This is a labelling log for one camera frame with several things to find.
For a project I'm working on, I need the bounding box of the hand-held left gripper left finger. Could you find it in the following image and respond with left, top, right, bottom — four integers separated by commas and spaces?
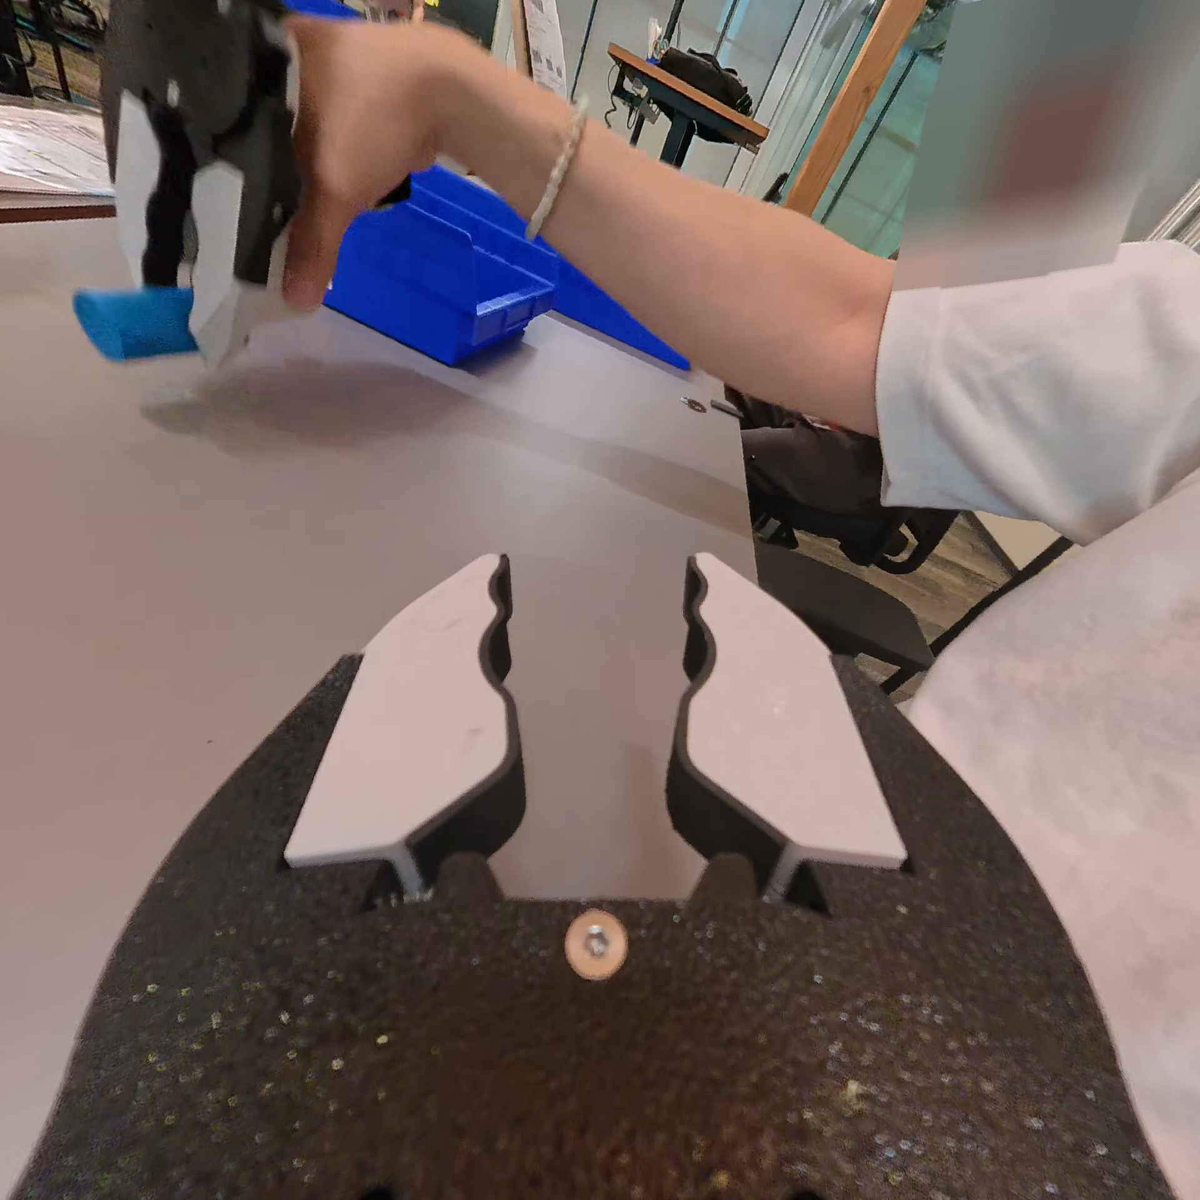
282, 552, 528, 904

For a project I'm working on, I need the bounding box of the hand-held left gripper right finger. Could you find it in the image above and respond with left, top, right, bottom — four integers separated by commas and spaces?
667, 552, 908, 904

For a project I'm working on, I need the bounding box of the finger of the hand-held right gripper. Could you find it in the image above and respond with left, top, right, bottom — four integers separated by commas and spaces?
112, 95, 201, 291
185, 165, 252, 371

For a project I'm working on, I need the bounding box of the blue cylinder block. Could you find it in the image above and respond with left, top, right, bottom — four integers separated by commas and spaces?
72, 286, 202, 364

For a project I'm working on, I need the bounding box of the person's right forearm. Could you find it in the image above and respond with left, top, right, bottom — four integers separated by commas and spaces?
529, 99, 897, 439

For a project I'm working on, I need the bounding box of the person's right hand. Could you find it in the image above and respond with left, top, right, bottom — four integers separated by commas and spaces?
275, 15, 582, 311

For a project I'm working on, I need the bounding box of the blue plastic bin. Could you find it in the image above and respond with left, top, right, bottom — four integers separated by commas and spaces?
322, 165, 559, 369

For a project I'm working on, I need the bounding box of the black office chair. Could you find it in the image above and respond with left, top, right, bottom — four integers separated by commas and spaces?
725, 385, 961, 576

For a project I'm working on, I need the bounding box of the wooden top desk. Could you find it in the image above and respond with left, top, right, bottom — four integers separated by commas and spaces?
607, 42, 771, 171

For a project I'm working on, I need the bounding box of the black bag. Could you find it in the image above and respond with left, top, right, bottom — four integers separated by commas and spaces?
655, 48, 755, 119

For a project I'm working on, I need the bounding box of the beaded bracelet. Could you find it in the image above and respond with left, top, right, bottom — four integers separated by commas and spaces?
522, 95, 591, 242

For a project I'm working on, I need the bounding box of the wooden post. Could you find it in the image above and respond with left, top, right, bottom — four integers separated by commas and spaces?
782, 0, 929, 218

